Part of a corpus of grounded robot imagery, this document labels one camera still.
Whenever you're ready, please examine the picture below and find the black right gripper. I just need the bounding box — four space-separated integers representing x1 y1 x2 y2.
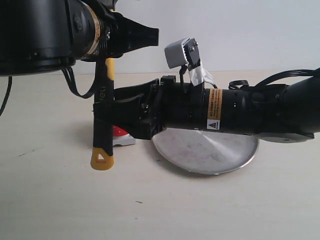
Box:
93 75 205 140

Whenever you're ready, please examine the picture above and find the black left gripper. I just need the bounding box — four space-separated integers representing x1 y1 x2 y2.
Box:
65 0 159 62

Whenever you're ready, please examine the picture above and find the yellow black claw hammer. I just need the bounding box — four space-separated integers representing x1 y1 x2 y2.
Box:
90 59 115 171

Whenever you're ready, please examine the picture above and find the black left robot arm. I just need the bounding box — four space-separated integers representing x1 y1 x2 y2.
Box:
0 0 159 77

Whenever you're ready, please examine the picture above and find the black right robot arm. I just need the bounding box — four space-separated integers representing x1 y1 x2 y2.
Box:
93 69 320 143

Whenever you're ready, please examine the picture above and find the red dome push button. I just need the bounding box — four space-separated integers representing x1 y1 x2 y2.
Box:
113 125 136 146

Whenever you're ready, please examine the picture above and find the round steel plate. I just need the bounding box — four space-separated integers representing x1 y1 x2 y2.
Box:
152 128 259 175

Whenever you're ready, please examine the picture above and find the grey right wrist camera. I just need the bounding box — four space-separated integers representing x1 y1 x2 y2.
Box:
164 38 201 69

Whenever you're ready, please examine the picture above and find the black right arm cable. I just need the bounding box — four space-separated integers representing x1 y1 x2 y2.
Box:
228 67 320 89

